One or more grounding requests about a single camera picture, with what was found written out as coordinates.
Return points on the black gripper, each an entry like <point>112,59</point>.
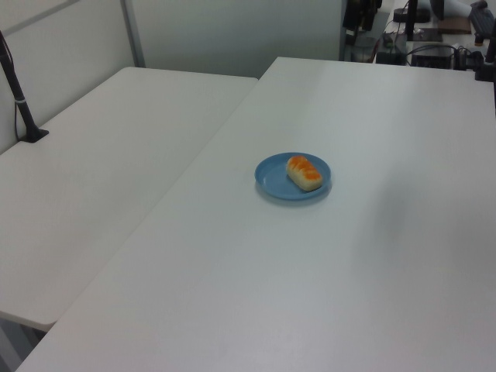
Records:
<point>362,8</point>

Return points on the orange-topped bread loaf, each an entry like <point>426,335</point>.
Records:
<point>304,172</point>

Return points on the blue plate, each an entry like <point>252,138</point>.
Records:
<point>275,182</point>

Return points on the grey cylindrical container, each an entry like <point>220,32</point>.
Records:
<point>364,48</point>

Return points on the small black electronics box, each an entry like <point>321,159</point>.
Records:
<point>390,57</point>

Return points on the black upright pole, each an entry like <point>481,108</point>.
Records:
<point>410,19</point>

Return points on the black round base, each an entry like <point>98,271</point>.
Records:
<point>422,15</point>

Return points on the black flat device box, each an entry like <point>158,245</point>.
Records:
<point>432,57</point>

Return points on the brown board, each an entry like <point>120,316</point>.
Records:
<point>453,25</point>

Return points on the black connector block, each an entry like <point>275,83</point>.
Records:
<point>469,59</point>

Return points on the black keyboard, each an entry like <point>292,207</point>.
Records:
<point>482,19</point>

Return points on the grey partition edge post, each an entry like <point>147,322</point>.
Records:
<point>342,42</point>

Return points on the black table clamp mount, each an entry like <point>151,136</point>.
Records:
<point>486,71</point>

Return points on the black camera stand pole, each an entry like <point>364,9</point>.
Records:
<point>17,97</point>

